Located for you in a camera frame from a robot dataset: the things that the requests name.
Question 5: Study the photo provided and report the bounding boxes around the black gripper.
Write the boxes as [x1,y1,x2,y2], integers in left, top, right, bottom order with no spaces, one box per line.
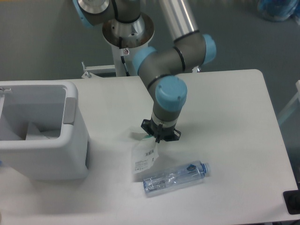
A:
[141,119,181,143]

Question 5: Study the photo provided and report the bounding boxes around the white plastic packaging bag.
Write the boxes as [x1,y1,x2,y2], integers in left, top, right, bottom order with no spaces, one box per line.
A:
[131,131,159,174]

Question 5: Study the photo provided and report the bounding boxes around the clear plastic water bottle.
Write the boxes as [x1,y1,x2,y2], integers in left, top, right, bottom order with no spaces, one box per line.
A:
[142,160,211,197]

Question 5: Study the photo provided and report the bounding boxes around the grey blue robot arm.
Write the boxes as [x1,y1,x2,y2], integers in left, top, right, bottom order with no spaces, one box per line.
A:
[73,0,217,143]

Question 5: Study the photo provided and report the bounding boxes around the white trash can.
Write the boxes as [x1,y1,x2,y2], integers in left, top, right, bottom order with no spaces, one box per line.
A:
[0,81,90,180]

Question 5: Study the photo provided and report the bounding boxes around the black device at table edge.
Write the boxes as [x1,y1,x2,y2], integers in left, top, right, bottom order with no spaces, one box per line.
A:
[283,190,300,215]

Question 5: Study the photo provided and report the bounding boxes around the blue plastic bag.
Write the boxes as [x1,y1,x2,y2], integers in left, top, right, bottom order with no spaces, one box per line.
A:
[257,0,300,22]

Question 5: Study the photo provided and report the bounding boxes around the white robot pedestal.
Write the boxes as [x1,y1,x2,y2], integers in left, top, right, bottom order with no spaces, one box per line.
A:
[102,12,154,65]

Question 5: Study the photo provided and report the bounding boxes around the white frame at right edge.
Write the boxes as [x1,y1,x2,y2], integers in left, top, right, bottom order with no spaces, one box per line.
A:
[277,80,300,126]

